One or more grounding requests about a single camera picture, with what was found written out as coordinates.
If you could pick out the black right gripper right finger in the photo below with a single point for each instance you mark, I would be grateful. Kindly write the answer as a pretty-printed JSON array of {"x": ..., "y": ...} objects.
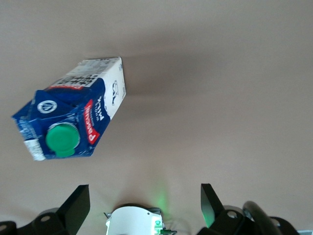
[{"x": 220, "y": 220}]

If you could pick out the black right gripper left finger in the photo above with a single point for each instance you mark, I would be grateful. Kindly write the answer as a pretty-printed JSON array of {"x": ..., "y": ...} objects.
[{"x": 68, "y": 218}]

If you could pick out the blue white milk carton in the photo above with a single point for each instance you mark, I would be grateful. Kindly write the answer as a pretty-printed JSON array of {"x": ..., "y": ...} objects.
[{"x": 97, "y": 102}]

